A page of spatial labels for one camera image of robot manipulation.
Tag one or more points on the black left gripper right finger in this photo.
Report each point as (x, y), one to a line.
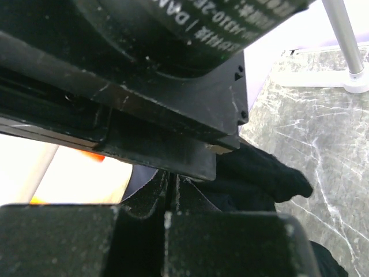
(200, 240)

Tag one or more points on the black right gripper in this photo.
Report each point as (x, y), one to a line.
(157, 83)

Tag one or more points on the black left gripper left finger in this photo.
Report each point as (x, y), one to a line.
(123, 239)

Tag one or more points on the black underwear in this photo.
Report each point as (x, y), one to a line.
(251, 180)

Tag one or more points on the navy underwear with cream waistband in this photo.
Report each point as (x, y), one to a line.
(34, 172)

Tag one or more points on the orange clothes peg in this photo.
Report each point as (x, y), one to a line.
(93, 156)

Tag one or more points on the white and grey clothes rack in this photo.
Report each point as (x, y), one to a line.
(355, 79)

